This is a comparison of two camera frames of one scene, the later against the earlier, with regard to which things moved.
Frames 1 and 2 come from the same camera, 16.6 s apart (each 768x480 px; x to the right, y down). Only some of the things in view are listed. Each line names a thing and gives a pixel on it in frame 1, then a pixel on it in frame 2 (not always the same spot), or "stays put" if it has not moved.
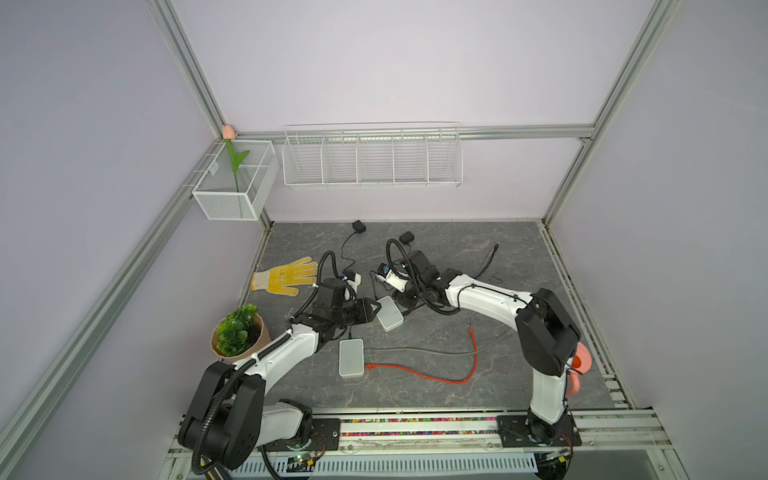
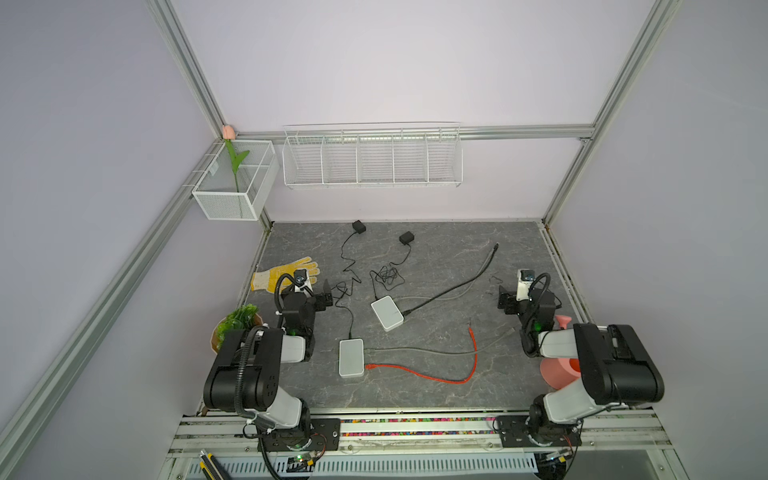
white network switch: [389, 315] stays put
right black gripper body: [411, 294] to [512, 306]
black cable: [443, 352] stays put
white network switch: [351, 358] stays put
